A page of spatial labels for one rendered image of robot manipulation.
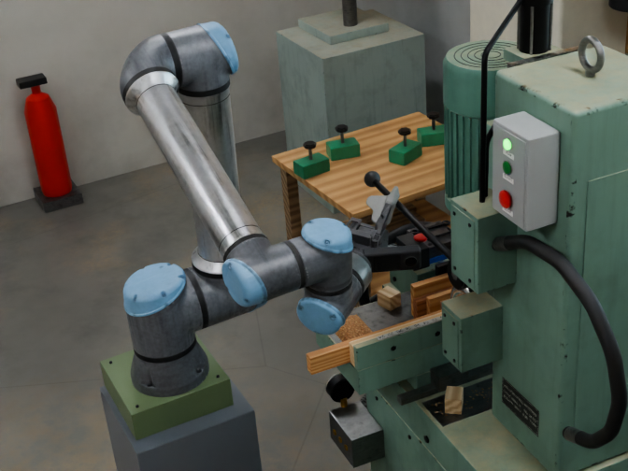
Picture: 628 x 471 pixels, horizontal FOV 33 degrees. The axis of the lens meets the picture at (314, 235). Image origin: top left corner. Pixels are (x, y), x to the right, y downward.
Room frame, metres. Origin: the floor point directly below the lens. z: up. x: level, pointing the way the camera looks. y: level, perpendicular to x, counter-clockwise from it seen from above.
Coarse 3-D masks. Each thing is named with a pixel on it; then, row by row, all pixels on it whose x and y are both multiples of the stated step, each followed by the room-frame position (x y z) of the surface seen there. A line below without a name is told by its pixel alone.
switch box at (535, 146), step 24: (504, 120) 1.54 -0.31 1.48; (528, 120) 1.53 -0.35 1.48; (528, 144) 1.45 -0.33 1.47; (552, 144) 1.47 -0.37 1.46; (528, 168) 1.45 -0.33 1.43; (552, 168) 1.47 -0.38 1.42; (528, 192) 1.45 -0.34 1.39; (552, 192) 1.47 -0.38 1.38; (528, 216) 1.45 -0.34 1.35; (552, 216) 1.47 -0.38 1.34
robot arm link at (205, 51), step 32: (192, 32) 2.12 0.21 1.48; (224, 32) 2.13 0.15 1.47; (192, 64) 2.07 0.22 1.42; (224, 64) 2.11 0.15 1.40; (192, 96) 2.10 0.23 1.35; (224, 96) 2.12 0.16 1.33; (224, 128) 2.12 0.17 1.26; (224, 160) 2.12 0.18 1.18; (192, 256) 2.18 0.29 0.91; (224, 288) 2.12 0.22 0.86; (224, 320) 2.13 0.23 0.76
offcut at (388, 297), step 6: (384, 288) 1.94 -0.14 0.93; (390, 288) 1.94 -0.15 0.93; (378, 294) 1.92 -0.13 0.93; (384, 294) 1.91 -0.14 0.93; (390, 294) 1.91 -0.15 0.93; (396, 294) 1.91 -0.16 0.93; (378, 300) 1.92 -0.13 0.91; (384, 300) 1.91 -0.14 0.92; (390, 300) 1.90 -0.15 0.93; (396, 300) 1.91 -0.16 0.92; (384, 306) 1.91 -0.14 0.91; (390, 306) 1.90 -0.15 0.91; (396, 306) 1.91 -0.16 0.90
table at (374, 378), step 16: (368, 304) 1.93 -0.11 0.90; (368, 320) 1.87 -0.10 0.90; (384, 320) 1.87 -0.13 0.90; (400, 320) 1.86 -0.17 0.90; (320, 336) 1.86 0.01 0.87; (336, 336) 1.82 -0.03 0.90; (416, 352) 1.74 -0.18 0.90; (432, 352) 1.76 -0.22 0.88; (352, 368) 1.72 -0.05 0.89; (368, 368) 1.70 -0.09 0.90; (384, 368) 1.72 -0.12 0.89; (400, 368) 1.73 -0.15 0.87; (416, 368) 1.74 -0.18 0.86; (352, 384) 1.72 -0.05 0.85; (368, 384) 1.70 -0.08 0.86; (384, 384) 1.72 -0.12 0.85
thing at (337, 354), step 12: (396, 324) 1.79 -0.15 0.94; (360, 336) 1.76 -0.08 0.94; (324, 348) 1.73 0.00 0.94; (336, 348) 1.72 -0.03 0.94; (348, 348) 1.73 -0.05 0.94; (312, 360) 1.70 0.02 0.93; (324, 360) 1.71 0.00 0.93; (336, 360) 1.72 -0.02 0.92; (348, 360) 1.73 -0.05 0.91; (312, 372) 1.70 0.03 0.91
